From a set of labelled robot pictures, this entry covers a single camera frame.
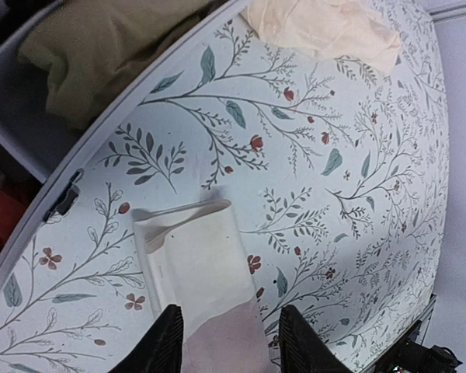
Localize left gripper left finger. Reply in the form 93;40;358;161
112;305;184;373

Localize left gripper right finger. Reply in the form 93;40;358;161
278;305;346;373

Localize pink and white underwear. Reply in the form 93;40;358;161
131;200;270;372

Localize cream beige underwear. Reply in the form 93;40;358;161
242;0;401;74

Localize floral patterned table mat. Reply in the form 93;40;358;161
0;1;449;372

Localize white divided organizer box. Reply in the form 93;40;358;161
0;0;249;288

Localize olive rolled garment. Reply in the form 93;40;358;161
17;0;218;131

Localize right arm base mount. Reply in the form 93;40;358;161
374;339;462;373

